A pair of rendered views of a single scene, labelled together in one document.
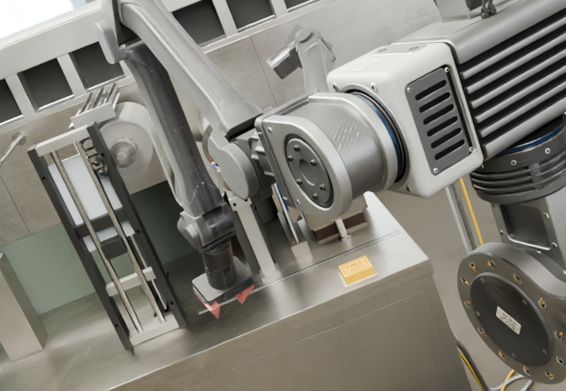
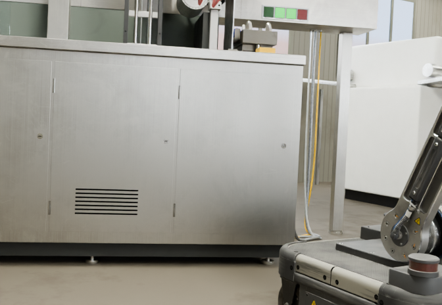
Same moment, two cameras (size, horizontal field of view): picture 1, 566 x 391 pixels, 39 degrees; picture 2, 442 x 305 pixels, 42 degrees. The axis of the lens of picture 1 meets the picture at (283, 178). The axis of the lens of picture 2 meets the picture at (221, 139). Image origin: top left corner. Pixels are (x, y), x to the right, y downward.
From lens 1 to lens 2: 1.39 m
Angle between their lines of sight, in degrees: 17
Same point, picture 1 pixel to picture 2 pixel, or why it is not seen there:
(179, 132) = not seen: outside the picture
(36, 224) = (87, 2)
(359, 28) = not seen: outside the picture
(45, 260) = (80, 25)
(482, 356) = not seen: hidden behind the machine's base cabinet
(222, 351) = (182, 52)
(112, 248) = not seen: outside the picture
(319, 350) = (230, 81)
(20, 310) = (67, 20)
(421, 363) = (279, 117)
